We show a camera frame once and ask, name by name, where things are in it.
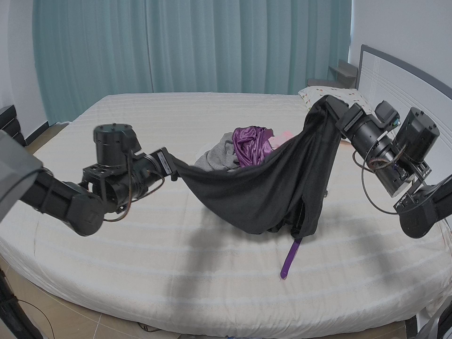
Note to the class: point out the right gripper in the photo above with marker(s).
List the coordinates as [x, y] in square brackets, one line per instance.
[370, 136]

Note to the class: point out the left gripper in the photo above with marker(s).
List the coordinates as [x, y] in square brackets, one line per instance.
[167, 166]

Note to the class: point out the black T-shirt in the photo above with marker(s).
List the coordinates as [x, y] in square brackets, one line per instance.
[247, 196]

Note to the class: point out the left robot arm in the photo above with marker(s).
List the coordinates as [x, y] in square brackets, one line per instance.
[53, 192]

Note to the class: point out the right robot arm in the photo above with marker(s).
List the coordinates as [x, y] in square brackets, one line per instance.
[420, 217]

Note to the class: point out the bed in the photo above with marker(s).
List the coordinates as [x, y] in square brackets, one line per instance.
[141, 267]

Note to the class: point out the grey knit garment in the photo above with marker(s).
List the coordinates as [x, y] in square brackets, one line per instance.
[219, 154]

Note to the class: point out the white printed pillow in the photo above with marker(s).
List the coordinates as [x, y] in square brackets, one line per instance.
[332, 92]

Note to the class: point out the grey bedside table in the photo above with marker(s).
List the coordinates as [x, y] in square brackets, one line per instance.
[344, 72]

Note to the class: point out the purple satin garment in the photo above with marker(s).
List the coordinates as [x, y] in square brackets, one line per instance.
[250, 147]

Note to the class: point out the pink garment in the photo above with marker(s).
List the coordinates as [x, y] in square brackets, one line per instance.
[282, 138]

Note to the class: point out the blue-green curtain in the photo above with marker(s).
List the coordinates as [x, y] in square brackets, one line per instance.
[247, 30]
[88, 48]

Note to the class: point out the black chest of drawers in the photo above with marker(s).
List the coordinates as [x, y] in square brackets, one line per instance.
[10, 125]

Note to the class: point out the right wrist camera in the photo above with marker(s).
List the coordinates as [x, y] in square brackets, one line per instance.
[386, 113]

